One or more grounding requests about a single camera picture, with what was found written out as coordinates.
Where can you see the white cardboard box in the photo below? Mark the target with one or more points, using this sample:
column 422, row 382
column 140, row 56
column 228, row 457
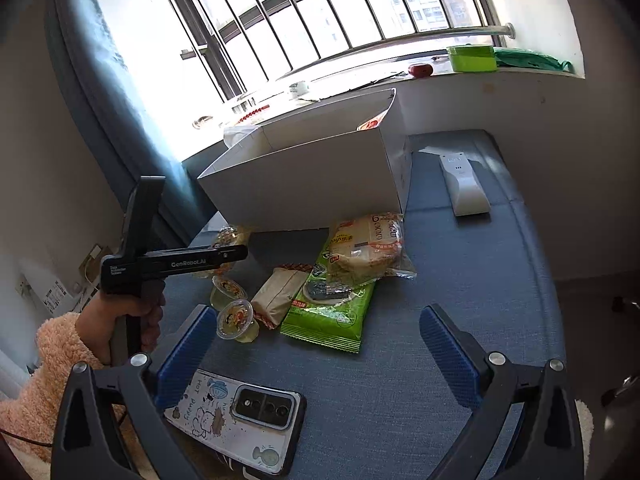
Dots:
column 310, row 180

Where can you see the beige paper snack packet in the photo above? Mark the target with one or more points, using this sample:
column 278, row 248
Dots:
column 277, row 300

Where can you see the metal window grille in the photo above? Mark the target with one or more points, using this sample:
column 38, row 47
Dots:
column 310, row 15

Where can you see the tissue pack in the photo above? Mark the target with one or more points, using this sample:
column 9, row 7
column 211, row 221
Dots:
column 239, row 135

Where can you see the phone with cartoon case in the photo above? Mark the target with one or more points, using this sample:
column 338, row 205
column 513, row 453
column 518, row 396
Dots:
column 235, row 420

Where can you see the person's left forearm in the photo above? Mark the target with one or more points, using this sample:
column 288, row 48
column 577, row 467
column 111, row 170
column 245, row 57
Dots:
column 55, row 375

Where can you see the green plastic bag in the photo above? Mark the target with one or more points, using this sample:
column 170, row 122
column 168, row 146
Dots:
column 530, row 59

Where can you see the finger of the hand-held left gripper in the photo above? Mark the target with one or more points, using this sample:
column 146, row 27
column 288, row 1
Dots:
column 232, row 252

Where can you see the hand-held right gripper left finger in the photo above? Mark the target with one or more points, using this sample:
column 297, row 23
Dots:
column 185, row 355

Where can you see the orange snack packet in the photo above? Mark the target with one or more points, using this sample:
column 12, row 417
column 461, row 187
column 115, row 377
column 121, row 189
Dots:
column 371, row 121

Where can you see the small white cup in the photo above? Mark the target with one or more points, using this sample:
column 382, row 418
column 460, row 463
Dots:
column 299, row 89

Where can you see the blue curtain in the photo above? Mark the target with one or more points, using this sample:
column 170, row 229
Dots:
column 125, row 100

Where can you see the red striped snack packet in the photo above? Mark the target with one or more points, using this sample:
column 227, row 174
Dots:
column 296, row 266

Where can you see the yellow dark snack packet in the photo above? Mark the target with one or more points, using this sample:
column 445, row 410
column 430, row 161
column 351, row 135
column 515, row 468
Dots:
column 232, row 237

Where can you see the jelly cup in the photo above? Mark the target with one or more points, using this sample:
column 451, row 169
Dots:
column 237, row 321
column 227, row 290

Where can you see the small red object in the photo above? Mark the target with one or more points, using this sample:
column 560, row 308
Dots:
column 420, row 70

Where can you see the white remote control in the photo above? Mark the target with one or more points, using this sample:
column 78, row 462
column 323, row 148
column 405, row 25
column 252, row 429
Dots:
column 465, row 185

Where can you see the clear bread packet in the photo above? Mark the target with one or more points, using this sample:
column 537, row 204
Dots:
column 367, row 250

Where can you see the green round container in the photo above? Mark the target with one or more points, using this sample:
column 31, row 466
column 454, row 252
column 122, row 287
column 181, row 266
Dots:
column 472, row 59

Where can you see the green packet with blue print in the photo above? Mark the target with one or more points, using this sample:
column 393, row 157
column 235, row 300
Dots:
column 330, row 315

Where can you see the cardboard scraps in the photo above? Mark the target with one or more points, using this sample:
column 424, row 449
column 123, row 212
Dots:
column 95, row 262

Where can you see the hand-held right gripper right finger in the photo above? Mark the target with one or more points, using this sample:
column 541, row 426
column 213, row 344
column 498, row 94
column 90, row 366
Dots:
column 447, row 355

